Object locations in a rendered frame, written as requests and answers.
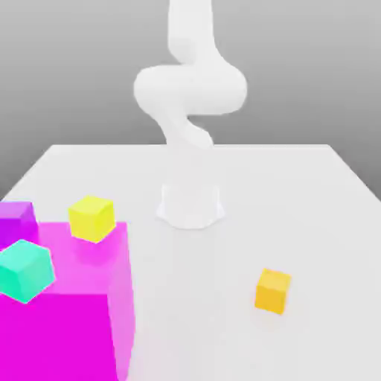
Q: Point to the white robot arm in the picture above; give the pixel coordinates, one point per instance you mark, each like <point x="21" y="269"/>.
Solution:
<point x="190" y="89"/>

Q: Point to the small yellow cube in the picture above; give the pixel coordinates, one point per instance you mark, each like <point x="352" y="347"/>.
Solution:
<point x="91" y="218"/>

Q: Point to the small orange cube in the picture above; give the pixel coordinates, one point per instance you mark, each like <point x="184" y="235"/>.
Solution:
<point x="271" y="293"/>

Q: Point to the small purple cube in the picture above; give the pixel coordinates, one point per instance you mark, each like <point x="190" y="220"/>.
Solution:
<point x="15" y="221"/>

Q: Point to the small teal cube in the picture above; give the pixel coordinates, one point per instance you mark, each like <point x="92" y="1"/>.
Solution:
<point x="23" y="272"/>

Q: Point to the large magenta box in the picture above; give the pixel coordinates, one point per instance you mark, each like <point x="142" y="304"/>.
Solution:
<point x="59" y="333"/>

